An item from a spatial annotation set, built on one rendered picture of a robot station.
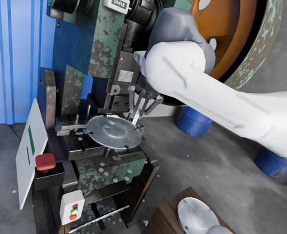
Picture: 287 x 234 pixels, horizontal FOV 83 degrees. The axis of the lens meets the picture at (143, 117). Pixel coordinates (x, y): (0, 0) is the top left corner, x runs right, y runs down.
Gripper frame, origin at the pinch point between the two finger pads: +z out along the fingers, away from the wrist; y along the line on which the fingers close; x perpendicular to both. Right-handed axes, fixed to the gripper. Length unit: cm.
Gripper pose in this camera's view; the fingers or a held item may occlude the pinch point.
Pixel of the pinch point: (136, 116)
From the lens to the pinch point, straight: 64.9
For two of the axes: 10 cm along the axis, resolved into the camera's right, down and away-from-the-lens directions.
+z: -2.8, 6.3, 7.2
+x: 2.4, -6.8, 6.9
